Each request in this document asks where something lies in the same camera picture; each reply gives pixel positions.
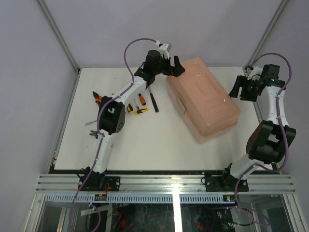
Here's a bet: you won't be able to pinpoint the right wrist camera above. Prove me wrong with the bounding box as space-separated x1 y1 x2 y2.
248 64 285 87

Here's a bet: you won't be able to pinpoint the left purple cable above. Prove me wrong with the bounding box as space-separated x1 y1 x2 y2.
68 38 161 232

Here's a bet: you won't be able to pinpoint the left aluminium frame post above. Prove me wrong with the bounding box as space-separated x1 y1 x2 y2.
36 0 81 73

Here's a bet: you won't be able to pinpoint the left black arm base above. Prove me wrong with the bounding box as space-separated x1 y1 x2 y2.
76 167 121 192

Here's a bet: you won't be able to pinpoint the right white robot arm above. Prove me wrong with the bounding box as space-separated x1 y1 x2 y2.
220 64 296 191

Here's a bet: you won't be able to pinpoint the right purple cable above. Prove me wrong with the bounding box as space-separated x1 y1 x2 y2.
231 53 293 227

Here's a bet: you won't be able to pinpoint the pink plastic tool box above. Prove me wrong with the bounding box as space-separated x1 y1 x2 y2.
166 58 241 144

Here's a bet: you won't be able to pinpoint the aluminium mounting rail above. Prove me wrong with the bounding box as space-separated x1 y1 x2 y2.
36 174 296 194

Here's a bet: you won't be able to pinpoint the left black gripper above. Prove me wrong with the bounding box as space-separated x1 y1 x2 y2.
152 54 182 76

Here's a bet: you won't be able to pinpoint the slotted cable duct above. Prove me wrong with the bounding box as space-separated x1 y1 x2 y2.
45 193 235 204

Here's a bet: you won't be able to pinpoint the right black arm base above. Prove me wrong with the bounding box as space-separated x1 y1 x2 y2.
201 164 238 192

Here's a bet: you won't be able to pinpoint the claw hammer black handle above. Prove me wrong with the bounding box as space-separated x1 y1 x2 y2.
148 87 159 113

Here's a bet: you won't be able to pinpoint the purple cable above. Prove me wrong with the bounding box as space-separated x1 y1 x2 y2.
68 38 161 232
231 53 293 227

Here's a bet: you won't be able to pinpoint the aluminium frame post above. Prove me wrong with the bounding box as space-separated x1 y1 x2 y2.
36 0 81 73
246 0 290 66

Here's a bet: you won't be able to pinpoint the orange handled black screwdriver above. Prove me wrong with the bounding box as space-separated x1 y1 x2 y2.
138 93 147 106

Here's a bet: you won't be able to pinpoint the blue handled cutting pliers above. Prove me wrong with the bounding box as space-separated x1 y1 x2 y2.
89 130 99 139

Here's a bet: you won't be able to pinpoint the orange black pliers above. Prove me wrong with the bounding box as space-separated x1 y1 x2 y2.
92 91 103 106

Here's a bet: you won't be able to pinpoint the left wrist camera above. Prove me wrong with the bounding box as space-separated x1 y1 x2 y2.
155 41 172 59

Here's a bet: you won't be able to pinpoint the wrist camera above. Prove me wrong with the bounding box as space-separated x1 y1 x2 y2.
248 64 285 87
155 41 172 59

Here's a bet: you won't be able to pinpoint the right aluminium frame post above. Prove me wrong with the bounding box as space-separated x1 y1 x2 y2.
246 0 290 66

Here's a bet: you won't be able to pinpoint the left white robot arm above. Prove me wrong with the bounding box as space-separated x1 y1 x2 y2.
78 50 185 191

